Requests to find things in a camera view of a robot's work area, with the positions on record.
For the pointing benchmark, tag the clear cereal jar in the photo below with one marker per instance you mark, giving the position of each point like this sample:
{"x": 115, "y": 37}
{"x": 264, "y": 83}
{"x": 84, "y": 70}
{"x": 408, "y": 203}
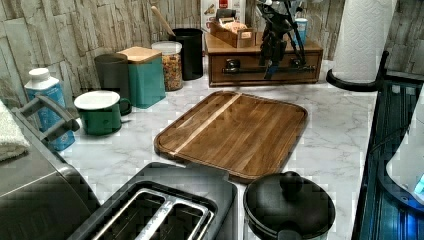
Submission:
{"x": 171, "y": 61}

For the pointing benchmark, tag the white striped dish towel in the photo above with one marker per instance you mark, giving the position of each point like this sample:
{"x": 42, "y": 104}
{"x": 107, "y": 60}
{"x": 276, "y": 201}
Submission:
{"x": 12, "y": 140}

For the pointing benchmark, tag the black drawer handle bar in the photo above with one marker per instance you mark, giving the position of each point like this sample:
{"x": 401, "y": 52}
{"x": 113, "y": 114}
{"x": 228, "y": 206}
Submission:
{"x": 233, "y": 66}

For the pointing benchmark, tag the stainless toaster oven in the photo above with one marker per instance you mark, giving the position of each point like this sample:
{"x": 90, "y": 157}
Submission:
{"x": 42, "y": 196}

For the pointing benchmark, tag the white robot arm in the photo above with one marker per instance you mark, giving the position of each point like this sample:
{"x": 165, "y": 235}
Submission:
{"x": 405, "y": 168}

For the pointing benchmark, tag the black utensil holder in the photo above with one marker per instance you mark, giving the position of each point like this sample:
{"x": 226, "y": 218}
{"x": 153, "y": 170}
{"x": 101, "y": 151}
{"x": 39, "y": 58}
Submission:
{"x": 191, "y": 53}

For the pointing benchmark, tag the blue spice shaker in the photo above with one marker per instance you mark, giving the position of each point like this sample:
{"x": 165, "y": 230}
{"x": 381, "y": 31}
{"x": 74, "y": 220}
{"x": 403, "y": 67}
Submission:
{"x": 302, "y": 30}

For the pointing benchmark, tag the black paper towel holder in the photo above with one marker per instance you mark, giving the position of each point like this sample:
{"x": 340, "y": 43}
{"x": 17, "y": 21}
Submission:
{"x": 361, "y": 87}

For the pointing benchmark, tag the paper towel roll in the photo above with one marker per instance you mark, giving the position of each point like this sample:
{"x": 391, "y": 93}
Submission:
{"x": 361, "y": 40}

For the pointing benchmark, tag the dark grey canister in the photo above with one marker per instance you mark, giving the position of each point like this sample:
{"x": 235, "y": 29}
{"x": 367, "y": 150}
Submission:
{"x": 113, "y": 73}

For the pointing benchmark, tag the black two-slot toaster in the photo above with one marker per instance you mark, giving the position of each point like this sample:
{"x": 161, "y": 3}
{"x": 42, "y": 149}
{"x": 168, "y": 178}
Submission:
{"x": 167, "y": 202}

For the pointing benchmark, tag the green enamel mug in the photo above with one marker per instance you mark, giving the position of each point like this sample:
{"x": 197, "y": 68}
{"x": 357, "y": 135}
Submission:
{"x": 101, "y": 111}

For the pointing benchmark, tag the blue bottle white cap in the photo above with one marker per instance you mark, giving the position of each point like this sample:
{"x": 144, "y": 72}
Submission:
{"x": 46, "y": 88}

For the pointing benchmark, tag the orange stash tea packet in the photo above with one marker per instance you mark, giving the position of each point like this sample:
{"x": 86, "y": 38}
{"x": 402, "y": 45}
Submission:
{"x": 238, "y": 28}

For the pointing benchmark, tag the wooden spatula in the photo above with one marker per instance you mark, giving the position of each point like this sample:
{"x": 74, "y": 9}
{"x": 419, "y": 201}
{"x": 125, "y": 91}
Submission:
{"x": 162, "y": 20}

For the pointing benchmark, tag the wooden cutting board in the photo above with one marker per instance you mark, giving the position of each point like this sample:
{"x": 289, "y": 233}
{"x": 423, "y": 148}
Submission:
{"x": 245, "y": 135}

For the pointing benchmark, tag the teal canister wooden lid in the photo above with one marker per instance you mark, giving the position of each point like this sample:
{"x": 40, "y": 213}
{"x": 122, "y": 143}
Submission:
{"x": 146, "y": 77}

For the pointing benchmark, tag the oat bar box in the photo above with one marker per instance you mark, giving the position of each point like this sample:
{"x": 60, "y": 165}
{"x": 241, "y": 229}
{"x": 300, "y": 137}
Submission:
{"x": 213, "y": 10}

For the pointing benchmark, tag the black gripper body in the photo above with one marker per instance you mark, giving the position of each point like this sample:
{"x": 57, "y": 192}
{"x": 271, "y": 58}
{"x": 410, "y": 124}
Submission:
{"x": 278, "y": 22}

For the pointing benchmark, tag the wooden tea box tray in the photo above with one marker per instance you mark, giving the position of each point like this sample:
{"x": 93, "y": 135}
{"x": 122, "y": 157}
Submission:
{"x": 223, "y": 34}

